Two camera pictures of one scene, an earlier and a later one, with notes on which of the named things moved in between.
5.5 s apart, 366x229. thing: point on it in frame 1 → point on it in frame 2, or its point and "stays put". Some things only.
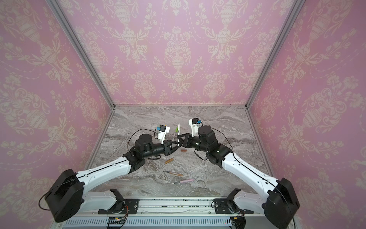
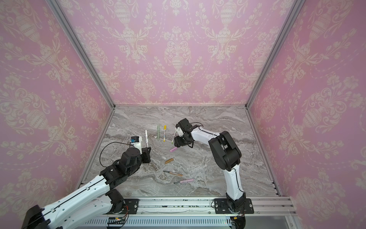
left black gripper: (167, 147) → (145, 151)
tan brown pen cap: (168, 161) stays put
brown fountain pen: (174, 173) stays put
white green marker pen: (175, 137) stays put
